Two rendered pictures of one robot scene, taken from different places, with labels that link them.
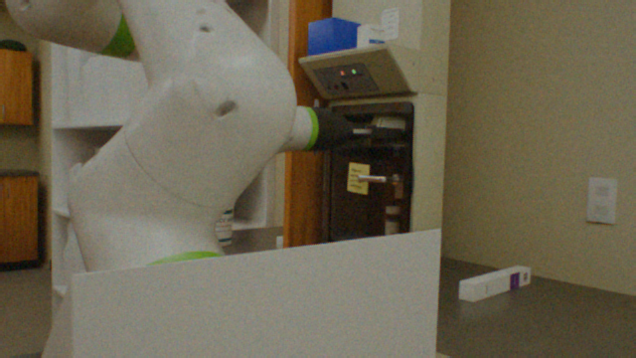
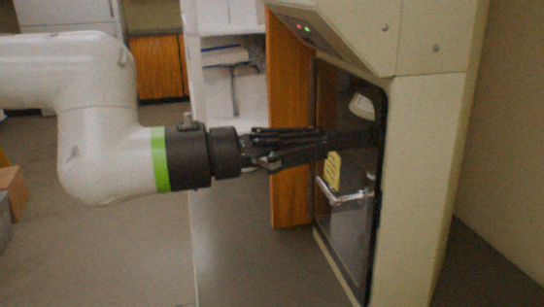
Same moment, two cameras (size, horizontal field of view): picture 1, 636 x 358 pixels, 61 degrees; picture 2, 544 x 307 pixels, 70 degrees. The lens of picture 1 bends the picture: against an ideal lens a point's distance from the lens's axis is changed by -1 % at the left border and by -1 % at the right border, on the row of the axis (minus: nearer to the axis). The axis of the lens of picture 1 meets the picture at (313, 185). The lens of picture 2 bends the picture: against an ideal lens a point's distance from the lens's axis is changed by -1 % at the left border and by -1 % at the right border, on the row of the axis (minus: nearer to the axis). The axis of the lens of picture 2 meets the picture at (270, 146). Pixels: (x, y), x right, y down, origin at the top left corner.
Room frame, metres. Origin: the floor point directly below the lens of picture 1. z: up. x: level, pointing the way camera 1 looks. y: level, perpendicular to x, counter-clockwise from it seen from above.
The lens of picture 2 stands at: (0.77, -0.33, 1.53)
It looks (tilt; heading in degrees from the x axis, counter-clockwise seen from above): 23 degrees down; 27
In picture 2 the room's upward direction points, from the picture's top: 2 degrees counter-clockwise
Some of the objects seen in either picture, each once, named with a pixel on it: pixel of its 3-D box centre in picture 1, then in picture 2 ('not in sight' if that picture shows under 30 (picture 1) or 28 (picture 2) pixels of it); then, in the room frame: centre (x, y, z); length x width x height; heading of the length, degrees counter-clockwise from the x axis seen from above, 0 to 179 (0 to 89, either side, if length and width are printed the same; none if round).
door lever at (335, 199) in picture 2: (378, 178); (337, 188); (1.35, -0.16, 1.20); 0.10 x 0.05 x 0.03; 40
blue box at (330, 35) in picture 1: (334, 40); not in sight; (1.46, -0.04, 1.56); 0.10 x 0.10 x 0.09; 40
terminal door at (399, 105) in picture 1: (365, 180); (338, 174); (1.43, -0.13, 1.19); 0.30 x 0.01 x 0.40; 40
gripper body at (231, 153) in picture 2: (341, 130); (243, 151); (1.21, -0.06, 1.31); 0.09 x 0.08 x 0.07; 130
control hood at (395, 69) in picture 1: (355, 74); (316, 28); (1.39, -0.10, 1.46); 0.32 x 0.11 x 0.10; 40
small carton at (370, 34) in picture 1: (371, 39); not in sight; (1.35, -0.13, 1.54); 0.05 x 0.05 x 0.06; 28
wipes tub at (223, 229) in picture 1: (213, 221); (242, 145); (1.84, 0.34, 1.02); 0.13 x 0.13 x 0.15
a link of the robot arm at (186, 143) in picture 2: (315, 127); (189, 153); (1.16, 0.00, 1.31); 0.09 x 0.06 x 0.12; 40
